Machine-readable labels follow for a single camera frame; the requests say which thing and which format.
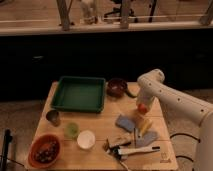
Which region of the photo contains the black stand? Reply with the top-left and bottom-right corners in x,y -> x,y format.
0,129 -> 13,171

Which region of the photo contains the black cable on floor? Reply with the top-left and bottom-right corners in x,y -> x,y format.
169,132 -> 201,171

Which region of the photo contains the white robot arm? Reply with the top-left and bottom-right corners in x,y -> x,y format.
136,69 -> 213,171

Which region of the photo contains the blue sponge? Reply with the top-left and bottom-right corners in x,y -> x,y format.
115,115 -> 135,132

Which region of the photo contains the red apple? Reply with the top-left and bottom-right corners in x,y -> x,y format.
137,103 -> 148,114

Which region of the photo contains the dark brown bowl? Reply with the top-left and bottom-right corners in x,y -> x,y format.
107,78 -> 127,98

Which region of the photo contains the metal cup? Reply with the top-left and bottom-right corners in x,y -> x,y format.
46,110 -> 61,127

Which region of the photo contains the orange bowl with food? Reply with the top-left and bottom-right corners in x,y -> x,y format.
28,134 -> 61,169

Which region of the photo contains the green chili pepper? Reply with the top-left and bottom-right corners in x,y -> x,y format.
125,89 -> 137,98

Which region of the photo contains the green plastic cup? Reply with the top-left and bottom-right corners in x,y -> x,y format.
64,122 -> 79,139

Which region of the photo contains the brown wooden block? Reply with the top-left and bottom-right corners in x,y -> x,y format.
107,133 -> 132,148

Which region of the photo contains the green plastic tray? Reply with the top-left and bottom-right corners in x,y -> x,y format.
51,76 -> 106,113

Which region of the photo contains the white paper cup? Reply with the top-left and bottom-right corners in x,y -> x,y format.
77,130 -> 96,150

